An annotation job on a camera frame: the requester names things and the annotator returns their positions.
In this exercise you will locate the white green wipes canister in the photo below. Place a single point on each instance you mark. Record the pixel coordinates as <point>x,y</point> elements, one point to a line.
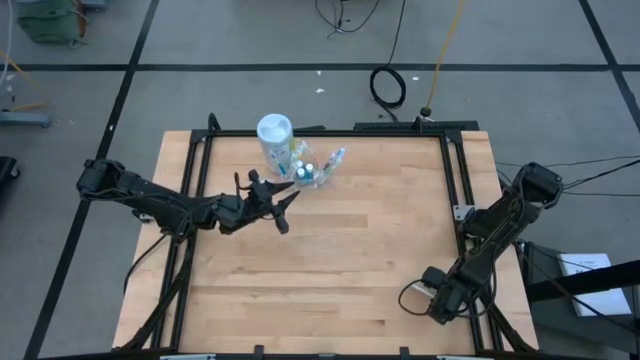
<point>274,135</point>

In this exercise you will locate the green bag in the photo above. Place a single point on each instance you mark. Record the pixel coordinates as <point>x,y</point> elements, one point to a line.
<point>50,22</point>

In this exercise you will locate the dark equipment cart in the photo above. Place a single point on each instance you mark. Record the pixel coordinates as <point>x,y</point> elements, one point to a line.
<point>542,270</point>

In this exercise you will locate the black chair base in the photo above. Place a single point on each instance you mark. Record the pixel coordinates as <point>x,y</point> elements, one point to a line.
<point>7,172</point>

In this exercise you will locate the clear acrylic holder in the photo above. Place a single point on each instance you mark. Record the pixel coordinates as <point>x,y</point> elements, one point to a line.
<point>320,181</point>

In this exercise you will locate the grey metal base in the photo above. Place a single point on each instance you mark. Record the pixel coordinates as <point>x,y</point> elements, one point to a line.
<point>25,118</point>

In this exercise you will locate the blue mouthwash bottle white cap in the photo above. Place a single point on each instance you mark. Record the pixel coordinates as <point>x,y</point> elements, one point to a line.
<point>299,164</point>
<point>301,174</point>

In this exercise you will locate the teal toothbrush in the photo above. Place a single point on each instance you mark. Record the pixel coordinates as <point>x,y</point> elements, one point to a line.
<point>310,169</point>

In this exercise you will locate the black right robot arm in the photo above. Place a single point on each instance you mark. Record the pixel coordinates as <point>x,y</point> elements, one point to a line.
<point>500,225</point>

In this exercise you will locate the blue toothbrush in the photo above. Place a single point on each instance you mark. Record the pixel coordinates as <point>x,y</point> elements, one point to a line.
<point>283,169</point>

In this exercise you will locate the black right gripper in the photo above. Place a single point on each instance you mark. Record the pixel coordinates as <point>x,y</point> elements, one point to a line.
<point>447,300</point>

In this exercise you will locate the black aluminium frame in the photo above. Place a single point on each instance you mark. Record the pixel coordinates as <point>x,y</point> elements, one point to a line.
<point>350,133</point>

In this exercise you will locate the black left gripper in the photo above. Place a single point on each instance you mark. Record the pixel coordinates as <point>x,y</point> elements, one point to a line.
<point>260,202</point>

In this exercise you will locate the silver metal bracket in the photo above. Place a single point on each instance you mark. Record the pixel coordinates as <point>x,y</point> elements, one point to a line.
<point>462,212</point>

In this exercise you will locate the white booklet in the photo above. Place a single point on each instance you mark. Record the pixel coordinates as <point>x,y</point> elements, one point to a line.
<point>580,262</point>

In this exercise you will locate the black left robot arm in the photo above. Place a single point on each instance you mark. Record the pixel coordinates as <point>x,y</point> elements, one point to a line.
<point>150,197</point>

